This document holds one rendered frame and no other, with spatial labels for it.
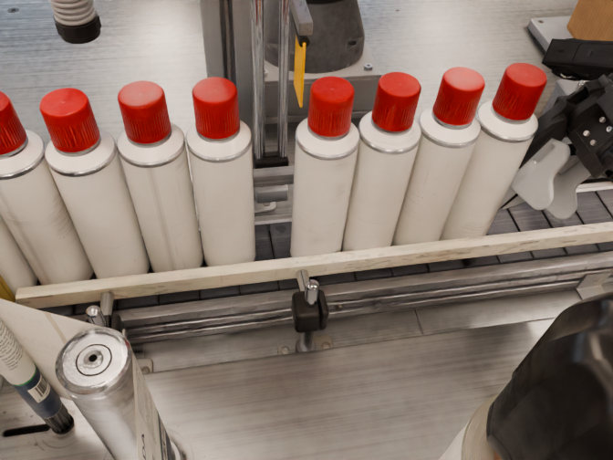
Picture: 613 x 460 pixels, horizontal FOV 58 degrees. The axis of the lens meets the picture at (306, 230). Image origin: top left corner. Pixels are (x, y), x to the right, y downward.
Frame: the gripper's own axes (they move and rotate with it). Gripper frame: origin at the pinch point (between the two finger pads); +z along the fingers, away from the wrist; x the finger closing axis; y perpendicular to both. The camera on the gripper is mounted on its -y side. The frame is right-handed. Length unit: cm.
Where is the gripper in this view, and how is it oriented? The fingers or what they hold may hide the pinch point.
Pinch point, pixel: (505, 193)
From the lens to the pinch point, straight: 59.6
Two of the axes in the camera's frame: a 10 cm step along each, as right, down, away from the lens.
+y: 1.7, 7.7, -6.1
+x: 8.3, 2.2, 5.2
